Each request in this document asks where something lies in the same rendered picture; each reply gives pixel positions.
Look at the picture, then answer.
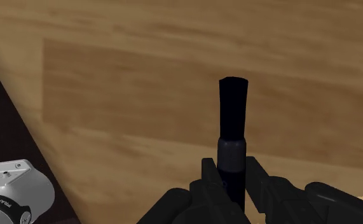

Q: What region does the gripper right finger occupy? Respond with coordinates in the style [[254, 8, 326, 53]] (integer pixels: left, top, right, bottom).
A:
[[245, 156, 363, 224]]

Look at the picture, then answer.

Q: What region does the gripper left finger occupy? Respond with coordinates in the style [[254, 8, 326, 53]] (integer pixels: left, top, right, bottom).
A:
[[137, 157, 251, 224]]

